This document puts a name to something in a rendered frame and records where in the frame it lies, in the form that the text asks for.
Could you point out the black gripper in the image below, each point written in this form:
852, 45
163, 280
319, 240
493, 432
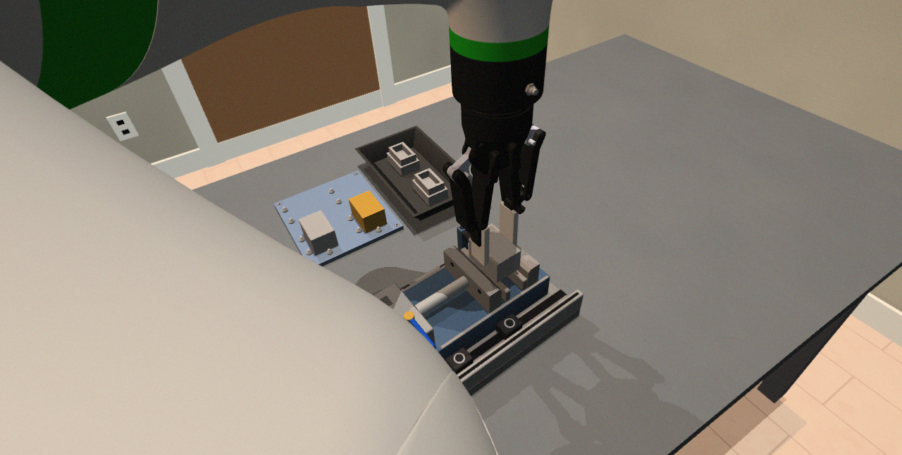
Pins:
505, 145

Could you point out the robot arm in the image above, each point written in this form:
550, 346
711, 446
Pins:
139, 318

